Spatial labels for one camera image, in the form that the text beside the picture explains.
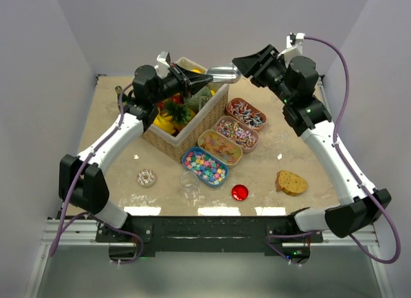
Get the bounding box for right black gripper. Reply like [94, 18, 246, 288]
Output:
[232, 44, 294, 105]

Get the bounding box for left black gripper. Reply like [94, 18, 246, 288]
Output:
[151, 63, 213, 105]

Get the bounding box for silver metal scoop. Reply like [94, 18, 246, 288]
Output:
[206, 63, 242, 84]

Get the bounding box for clear glass jar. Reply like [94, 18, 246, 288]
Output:
[180, 171, 200, 199]

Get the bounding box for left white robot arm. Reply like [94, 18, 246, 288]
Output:
[58, 64, 213, 241]

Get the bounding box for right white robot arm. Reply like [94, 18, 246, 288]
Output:
[232, 45, 391, 242]

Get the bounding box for yellow tray gummy candies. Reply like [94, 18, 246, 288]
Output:
[197, 130, 243, 168]

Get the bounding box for blue tray star candies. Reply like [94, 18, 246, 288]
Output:
[181, 146, 229, 188]

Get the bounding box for green cantaloupe melon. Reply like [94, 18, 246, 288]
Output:
[184, 87, 213, 113]

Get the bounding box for toy pineapple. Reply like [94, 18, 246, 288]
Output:
[164, 100, 195, 131]

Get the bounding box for yellow bananas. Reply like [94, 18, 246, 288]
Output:
[153, 114, 176, 135]

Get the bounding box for pink tray of lollipops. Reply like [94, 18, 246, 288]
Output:
[225, 98, 267, 132]

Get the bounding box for wicker basket with liner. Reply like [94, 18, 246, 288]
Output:
[141, 56, 231, 164]

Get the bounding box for pink tray swirl lollipops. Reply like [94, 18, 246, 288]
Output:
[214, 116, 259, 153]

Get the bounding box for green glass bottle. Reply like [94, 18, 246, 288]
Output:
[115, 85, 123, 96]

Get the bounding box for sprinkled donut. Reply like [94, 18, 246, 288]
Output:
[136, 169, 157, 188]

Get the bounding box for bread slice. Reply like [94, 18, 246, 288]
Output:
[275, 170, 308, 196]

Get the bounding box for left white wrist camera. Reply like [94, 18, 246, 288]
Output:
[154, 51, 171, 78]

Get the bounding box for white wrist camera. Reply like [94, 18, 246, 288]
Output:
[277, 33, 305, 60]
[154, 51, 171, 78]

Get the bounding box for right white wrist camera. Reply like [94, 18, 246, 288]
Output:
[277, 33, 305, 60]

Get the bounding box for black base mount frame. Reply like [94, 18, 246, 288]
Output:
[96, 216, 323, 263]

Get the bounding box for aluminium rail frame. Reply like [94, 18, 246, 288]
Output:
[24, 218, 110, 298]

